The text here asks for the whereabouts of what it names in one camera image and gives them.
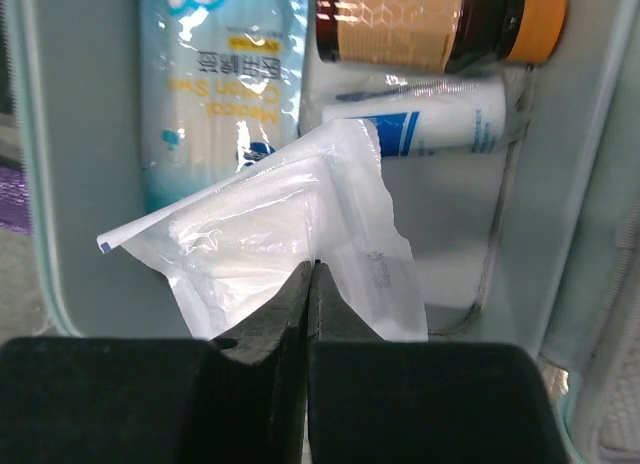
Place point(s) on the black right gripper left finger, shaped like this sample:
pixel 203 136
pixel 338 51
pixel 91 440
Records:
pixel 237 398

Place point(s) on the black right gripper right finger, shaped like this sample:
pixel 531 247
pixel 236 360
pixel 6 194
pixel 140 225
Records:
pixel 377 401

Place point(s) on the white gauze packet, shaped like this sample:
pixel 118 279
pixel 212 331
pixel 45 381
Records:
pixel 226 250

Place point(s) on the mint green medicine case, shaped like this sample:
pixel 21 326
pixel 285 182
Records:
pixel 494 236

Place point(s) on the white blue bandage roll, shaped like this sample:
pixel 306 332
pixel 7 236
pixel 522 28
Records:
pixel 425 117

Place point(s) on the blue cotton swab pack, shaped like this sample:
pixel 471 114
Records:
pixel 221 85

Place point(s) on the brown orange-cap bottle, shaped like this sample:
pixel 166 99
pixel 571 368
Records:
pixel 443 36

